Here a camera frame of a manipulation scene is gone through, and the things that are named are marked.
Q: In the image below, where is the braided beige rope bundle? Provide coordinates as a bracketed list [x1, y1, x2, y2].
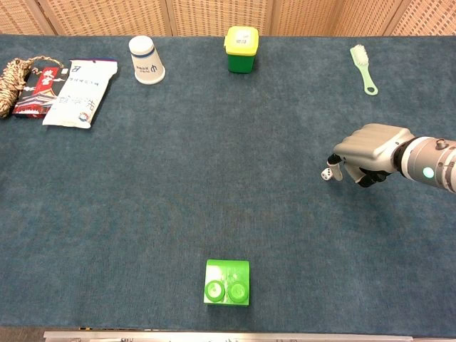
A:
[0, 55, 65, 120]

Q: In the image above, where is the woven folding screen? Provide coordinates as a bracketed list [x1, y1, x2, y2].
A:
[0, 0, 456, 37]

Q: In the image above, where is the white plastic pouch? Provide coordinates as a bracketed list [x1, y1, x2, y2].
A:
[42, 58, 119, 130]

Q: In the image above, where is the white paper cup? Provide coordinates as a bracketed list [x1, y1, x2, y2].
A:
[128, 35, 167, 86]

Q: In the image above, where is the light green brush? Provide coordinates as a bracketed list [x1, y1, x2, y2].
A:
[349, 43, 379, 96]

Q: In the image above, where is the red and black box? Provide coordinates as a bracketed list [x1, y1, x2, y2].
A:
[11, 66, 71, 120]

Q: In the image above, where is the green box with yellow lid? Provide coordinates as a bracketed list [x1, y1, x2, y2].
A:
[223, 25, 260, 75]

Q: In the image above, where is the teal tablecloth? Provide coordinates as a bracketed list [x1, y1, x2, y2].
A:
[0, 33, 456, 338]

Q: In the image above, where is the green plastic block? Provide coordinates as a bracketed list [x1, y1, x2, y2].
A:
[203, 259, 251, 306]

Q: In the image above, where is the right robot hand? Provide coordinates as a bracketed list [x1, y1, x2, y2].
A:
[326, 123, 416, 189]

